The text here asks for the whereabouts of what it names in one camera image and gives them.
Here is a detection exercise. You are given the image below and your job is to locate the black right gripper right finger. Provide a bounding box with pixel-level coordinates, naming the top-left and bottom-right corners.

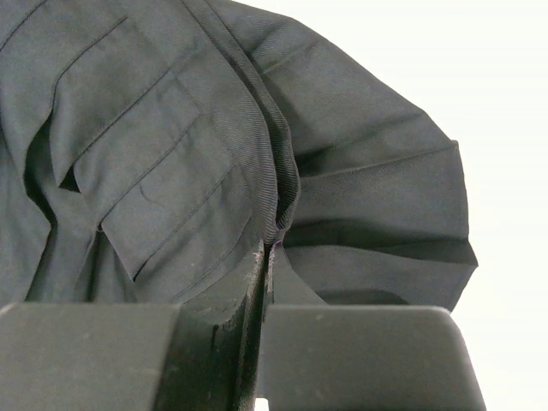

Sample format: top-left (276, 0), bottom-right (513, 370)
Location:
top-left (257, 247), bottom-right (485, 410)

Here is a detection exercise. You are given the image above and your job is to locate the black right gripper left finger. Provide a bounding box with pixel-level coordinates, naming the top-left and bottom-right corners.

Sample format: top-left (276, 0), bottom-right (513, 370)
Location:
top-left (1, 245), bottom-right (265, 410)

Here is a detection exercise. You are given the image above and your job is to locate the black skirt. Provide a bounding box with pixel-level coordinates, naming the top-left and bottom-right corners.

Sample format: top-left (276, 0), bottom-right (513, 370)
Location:
top-left (1, 1), bottom-right (477, 309)

